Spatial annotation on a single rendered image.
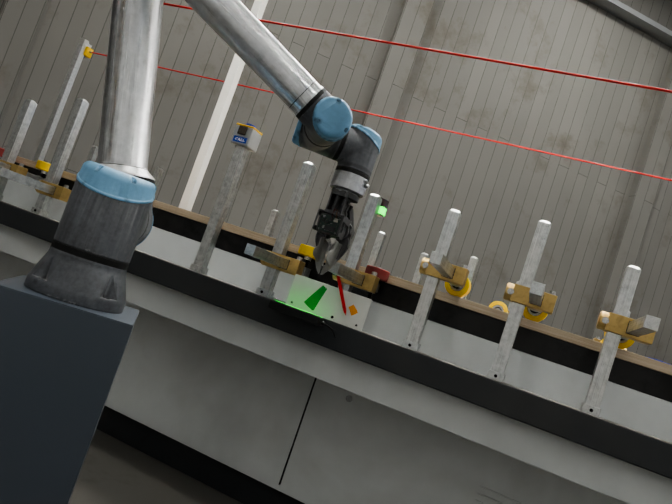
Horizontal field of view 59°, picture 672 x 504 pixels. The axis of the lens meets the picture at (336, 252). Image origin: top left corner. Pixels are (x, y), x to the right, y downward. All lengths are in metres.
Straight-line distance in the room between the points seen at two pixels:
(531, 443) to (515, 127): 5.72
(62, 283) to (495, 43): 6.48
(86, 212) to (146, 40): 0.46
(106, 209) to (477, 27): 6.31
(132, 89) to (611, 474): 1.50
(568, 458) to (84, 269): 1.27
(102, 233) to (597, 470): 1.33
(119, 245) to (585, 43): 7.15
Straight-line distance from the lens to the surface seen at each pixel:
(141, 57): 1.46
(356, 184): 1.46
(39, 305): 1.18
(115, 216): 1.21
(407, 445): 1.98
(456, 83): 6.92
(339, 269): 1.56
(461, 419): 1.75
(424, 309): 1.74
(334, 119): 1.32
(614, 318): 1.72
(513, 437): 1.74
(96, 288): 1.21
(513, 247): 7.06
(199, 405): 2.24
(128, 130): 1.42
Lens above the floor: 0.77
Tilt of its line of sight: 4 degrees up
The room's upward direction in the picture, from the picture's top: 19 degrees clockwise
